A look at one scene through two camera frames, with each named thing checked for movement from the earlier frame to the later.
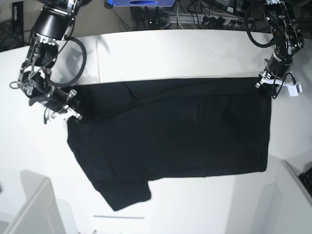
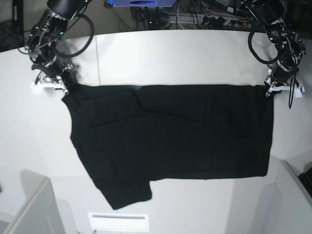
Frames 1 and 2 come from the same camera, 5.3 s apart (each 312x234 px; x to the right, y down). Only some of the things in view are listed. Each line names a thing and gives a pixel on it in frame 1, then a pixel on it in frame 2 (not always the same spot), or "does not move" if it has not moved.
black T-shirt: (131, 132) does not move
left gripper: (56, 101) → (53, 70)
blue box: (143, 3) does not move
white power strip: (224, 21) does not move
